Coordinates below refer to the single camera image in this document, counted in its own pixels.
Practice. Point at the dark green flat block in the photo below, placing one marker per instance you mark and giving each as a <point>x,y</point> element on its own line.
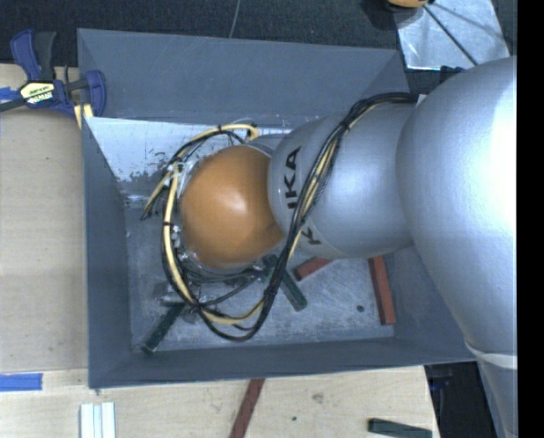
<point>296,294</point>
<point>162,329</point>

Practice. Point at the grey metal bin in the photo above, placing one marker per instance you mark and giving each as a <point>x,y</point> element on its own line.
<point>235,80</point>

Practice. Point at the pale wood board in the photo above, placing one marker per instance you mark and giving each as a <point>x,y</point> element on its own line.
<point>41,244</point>

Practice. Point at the red-brown flat block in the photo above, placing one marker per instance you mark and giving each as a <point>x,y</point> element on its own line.
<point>382,290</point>
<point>247,409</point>
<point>309,267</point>

